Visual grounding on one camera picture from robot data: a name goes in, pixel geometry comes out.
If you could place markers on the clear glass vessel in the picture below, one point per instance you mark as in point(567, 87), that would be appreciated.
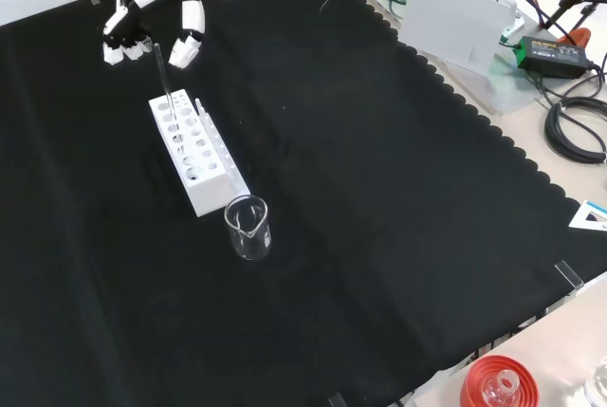
point(598, 388)

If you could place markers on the white test tube rack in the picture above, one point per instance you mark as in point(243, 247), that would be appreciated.
point(208, 184)

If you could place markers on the white blue triangle ruler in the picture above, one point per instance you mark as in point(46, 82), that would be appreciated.
point(581, 222)

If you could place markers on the clear round-bottom flask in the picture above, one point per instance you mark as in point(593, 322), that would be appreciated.
point(502, 385)

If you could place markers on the clear glass beaker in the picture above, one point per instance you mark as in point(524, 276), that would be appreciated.
point(249, 246)

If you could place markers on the black power adapter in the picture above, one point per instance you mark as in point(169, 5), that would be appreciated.
point(552, 58)

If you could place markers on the orange clamp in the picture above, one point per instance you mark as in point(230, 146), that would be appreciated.
point(578, 37)

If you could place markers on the black bench cloth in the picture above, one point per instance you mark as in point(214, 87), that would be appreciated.
point(332, 189)

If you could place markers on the pale board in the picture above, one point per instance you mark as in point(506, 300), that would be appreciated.
point(450, 23)

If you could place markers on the clear glass rod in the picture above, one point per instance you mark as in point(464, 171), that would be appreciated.
point(163, 77)

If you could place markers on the clear base plate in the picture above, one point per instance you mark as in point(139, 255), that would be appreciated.
point(502, 89)

